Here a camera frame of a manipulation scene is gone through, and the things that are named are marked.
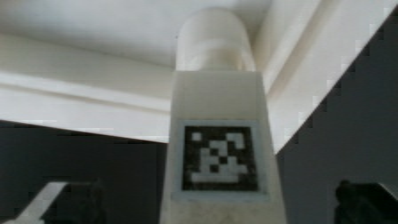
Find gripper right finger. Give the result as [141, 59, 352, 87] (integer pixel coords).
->
[335, 180, 398, 224]

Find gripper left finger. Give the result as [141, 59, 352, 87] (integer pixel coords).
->
[11, 181, 107, 224]

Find white table leg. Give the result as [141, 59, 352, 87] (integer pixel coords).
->
[160, 8, 288, 224]

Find white square tabletop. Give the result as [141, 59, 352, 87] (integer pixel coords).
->
[0, 0, 398, 146]

